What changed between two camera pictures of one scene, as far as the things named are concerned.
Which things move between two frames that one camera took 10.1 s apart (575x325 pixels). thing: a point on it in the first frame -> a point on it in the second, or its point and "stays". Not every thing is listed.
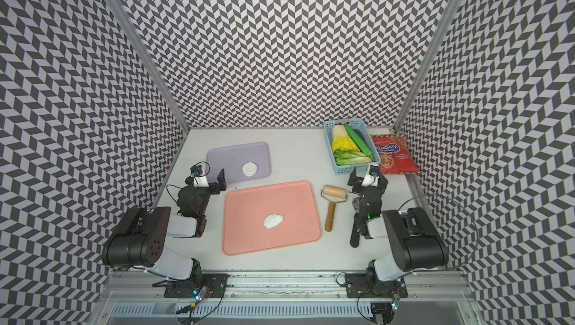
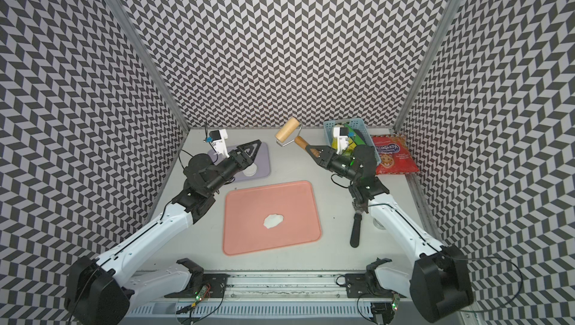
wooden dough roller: (333, 195) -> (290, 132)
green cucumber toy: (358, 141) stays
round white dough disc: (249, 168) stays
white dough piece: (272, 220) stays
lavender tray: (239, 162) stays
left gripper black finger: (221, 180) -> (248, 151)
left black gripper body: (206, 195) -> (226, 168)
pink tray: (245, 208) stays
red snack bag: (394, 153) stays
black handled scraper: (355, 237) stays
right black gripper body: (360, 189) -> (341, 165)
